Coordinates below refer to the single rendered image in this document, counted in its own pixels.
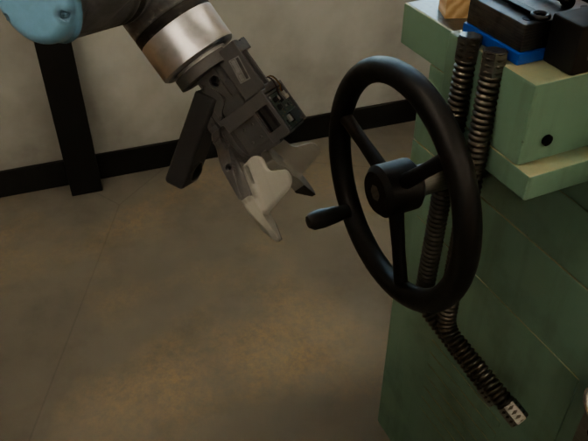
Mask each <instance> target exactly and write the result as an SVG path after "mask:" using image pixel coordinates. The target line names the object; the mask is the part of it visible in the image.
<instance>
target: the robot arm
mask: <svg viewBox="0 0 588 441"><path fill-rule="evenodd" d="M0 9H1V11H2V13H3V14H4V15H5V17H6V19H7V21H9V22H10V24H11V25H12V26H13V27H14V28H15V29H16V30H17V31H18V32H19V33H20V34H21V35H23V36H24V37H26V38H27V39H29V40H31V41H33V42H36V43H39V44H43V45H52V44H57V43H60V44H67V43H71V42H73V41H74V40H76V39H77V38H80V37H84V36H87V35H89V34H93V33H96V32H101V31H105V30H107V29H111V28H114V27H117V26H120V25H123V27H124V28H125V29H126V31H127V32H128V33H129V35H130V36H131V37H132V38H133V40H134V41H135V42H136V44H137V45H138V47H139V48H140V49H141V51H142V52H143V54H144V55H145V57H146V58H147V60H148V61H149V62H150V63H151V64H152V66H153V67H154V68H155V70H156V71H157V73H158V74H159V76H160V77H161V78H162V80H163V81H164V83H173V82H175V81H176V83H177V85H178V86H179V88H180V89H181V91H182V92H183V93H184V92H186V91H188V90H190V89H192V88H194V87H196V86H198V85H199V87H200V88H201V90H198V91H196V92H195V94H194V97H193V99H192V103H191V106H190V108H189V111H188V114H187V117H186V119H185V124H184V126H183V129H182V131H181V134H180V137H179V140H178V144H177V147H176V149H175V151H174V154H173V157H172V160H171V164H170V167H169V169H168V172H167V174H166V177H165V180H166V182H167V183H169V184H171V185H173V186H176V187H177V188H179V189H183V188H185V187H186V186H189V185H190V184H191V183H193V182H194V181H196V180H197V179H198V178H199V176H200V174H201V173H202V168H203V164H204V162H205V160H206V157H207V153H208V151H209V148H210V145H211V143H212V141H213V144H214V146H215V148H216V150H217V154H218V159H219V161H220V166H221V169H222V170H223V172H224V174H225V176H226V178H227V180H228V182H229V184H230V185H231V186H232V188H233V190H234V192H235V194H236V196H237V197H238V199H239V200H241V202H242V204H243V205H244V206H245V208H246V209H247V211H248V213H249V214H250V215H251V217H252V218H253V219H254V220H255V222H256V223H257V225H258V226H259V227H260V228H261V230H262V231H263V232H264V233H265V234H267V235H268V236H269V237H270V238H272V239H273V240H274V241H275V242H280V241H281V240H282V236H281V235H280V232H279V229H278V227H277V223H276V222H275V221H274V219H273V217H272V216H271V214H270V211H271V210H272V208H273V207H274V206H275V205H276V204H277V202H278V201H279V200H280V199H281V198H282V197H283V196H284V195H285V194H286V193H287V192H288V190H289V189H290V188H292V189H293V190H294V191H295V193H299V194H303V195H307V196H314V195H315V192H314V190H313V189H312V187H311V185H310V184H309V182H308V181H307V180H306V178H305V177H304V176H303V173H304V172H305V170H306V169H307V168H308V167H309V166H310V165H311V163H312V162H313V161H314V160H315V159H316V157H317V156H318V155H319V153H320V148H319V147H318V146H317V145H316V144H315V143H305V144H301V145H297V146H294V145H291V144H290V143H288V142H287V141H285V140H284V138H285V137H287V136H288V135H289V134H290V133H292V132H293V131H294V130H295V129H296V128H297V127H298V126H300V125H301V124H302V123H303V122H304V119H305V118H306V116H305V114H304V112H303V111H302V110H301V108H300V107H299V106H298V104H297V103H296V102H295V100H294V99H293V97H292V96H291V94H290V93H289V91H288V90H287V88H286V87H285V85H284V84H283V83H282V82H281V80H278V79H277V78H276V77H275V76H273V75H269V76H267V77H266V76H265V75H264V74H263V72H262V70H261V69H260V67H259V66H258V65H257V64H256V62H255V61H254V59H253V58H252V57H251V55H250V54H249V52H248V49H249V48H250V47H251V46H250V44H249V43H248V41H247V40H246V39H245V38H244V37H242V38H240V39H239V40H232V41H231V42H230V43H229V44H228V42H229V41H230V40H231V38H232V33H231V31H230V30H229V29H228V28H227V26H226V25H225V23H224V22H223V21H222V19H221V17H220V16H219V14H218V13H217V12H216V10H215V9H214V7H213V6H212V5H211V4H210V3H209V1H208V0H0ZM270 77H272V78H274V79H275V80H276V81H275V80H274V79H272V78H270ZM267 78H270V79H271V81H268V79H267Z"/></svg>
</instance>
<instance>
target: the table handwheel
mask: <svg viewBox="0 0 588 441"><path fill-rule="evenodd" d="M376 82H380V83H384V84H387V85H389V86H391V87H392V88H394V89H395V90H397V91H398V92H399V93H400V94H401V95H402V96H404V97H405V99H406V100H407V101H408V102H409V103H410V104H411V106H412V107H413V108H414V110H415V111H416V112H417V113H418V115H419V116H420V118H421V120H422V121H423V124H424V126H425V127H426V129H427V130H428V132H429V134H430V137H431V140H432V142H433V143H434V145H435V148H436V150H437V155H436V156H435V157H432V158H431V159H429V160H427V161H426V162H424V163H422V164H415V163H414V162H413V161H411V160H410V159H409V158H406V157H401V158H398V159H395V160H391V161H388V162H386V161H385V159H384V158H383V157H382V155H381V154H380V153H379V151H378V150H377V149H376V148H375V147H374V145H373V144H372V143H371V141H370V140H369V139H368V137H367V135H366V134H365V132H364V131H363V129H362V128H361V126H360V125H359V124H358V122H357V121H356V119H355V118H354V110H355V107H356V104H357V101H358V100H359V98H360V96H361V93H362V92H363V91H364V89H365V88H366V87H367V86H369V85H370V84H372V83H376ZM351 138H352V139H353V140H354V141H355V143H356V144H357V146H358V147H359V148H360V151H361V152H362V154H363V155H364V157H365V158H366V160H367V161H368V163H369V164H370V166H371V167H370V168H369V169H368V171H367V175H366V177H365V181H364V187H365V193H366V196H367V201H368V203H369V205H370V206H371V207H372V209H373V210H374V211H375V212H376V213H378V214H379V215H380V216H381V217H384V218H389V227H390V236H391V245H392V259H393V266H392V265H391V263H390V262H389V260H388V259H387V258H386V256H385V255H384V254H383V253H382V250H381V249H380V247H379V245H378V244H377V242H376V240H375V238H374V236H373V234H372V232H371V230H370V228H369V225H368V223H367V220H366V218H365V215H364V213H363V210H362V207H361V203H360V199H359V196H358V193H357V189H356V185H355V181H354V172H353V165H352V156H351ZM329 158H330V166H331V173H332V182H333V186H334V191H335V194H336V198H337V201H338V205H339V206H343V205H349V206H350V208H351V211H352V216H351V217H349V218H346V219H344V220H343V221H344V223H345V226H346V230H347V232H348V234H349V236H350V239H351V241H352V243H353V245H354V247H355V249H356V251H357V253H358V255H359V257H360V259H361V260H362V262H363V263H364V265H365V267H366V268H367V270H368V272H369V273H370V274H371V276H372V277H373V279H374V280H375V281H376V282H377V283H378V284H379V285H380V286H381V287H382V288H383V289H384V290H385V292H386V293H387V294H389V295H390V296H391V297H392V298H393V299H394V300H395V301H396V302H397V303H399V304H401V305H403V306H405V307H407V308H409V309H411V310H413V311H415V312H421V313H436V312H442V311H445V310H447V309H449V308H451V307H452V306H454V305H455V304H456V303H457V302H458V301H459V300H460V299H461V298H462V297H463V296H464V295H465V294H466V292H467V291H468V289H469V287H470V286H471V284H472V282H473V279H474V277H475V274H476V271H477V268H478V266H479V262H480V253H481V247H482V235H483V221H482V207H481V199H480V189H479V184H478V180H477V175H476V171H475V168H474V165H473V160H472V157H471V154H470V151H469V149H468V146H467V143H466V140H465V137H464V135H463V132H462V130H461V128H460V127H459V124H458V122H457V120H456V118H455V116H454V114H453V113H452V111H451V109H450V108H449V106H448V104H447V103H446V101H445V99H444V98H443V96H442V95H441V94H440V93H439V92H438V91H437V89H436V88H435V87H434V86H433V84H432V83H431V82H430V81H429V80H428V79H427V78H426V77H425V76H424V75H423V74H422V73H421V72H419V71H418V70H417V69H416V68H414V67H413V66H412V65H410V64H408V63H406V62H404V61H402V60H400V59H397V58H394V57H390V56H382V55H377V56H372V57H369V58H365V59H363V60H361V61H359V62H358V63H356V64H355V65H354V66H352V67H351V68H350V69H349V70H348V72H347V73H346V74H345V76H344V77H343V79H342V81H341V82H340V84H339V86H338V88H337V91H336V94H335V96H334V99H333V103H332V110H331V115H330V122H329ZM446 189H448V192H449V196H450V202H451V217H452V245H451V255H450V260H449V263H448V266H447V269H446V271H445V273H444V276H443V277H442V279H441V280H440V281H439V283H438V284H436V285H435V286H433V287H431V288H422V287H419V286H416V285H414V284H413V283H411V282H409V281H408V274H407V263H406V252H405V230H404V213H406V212H408V211H412V210H415V209H418V208H419V207H420V206H421V205H422V204H423V201H424V197H425V195H428V194H431V193H436V192H440V191H443V190H446Z"/></svg>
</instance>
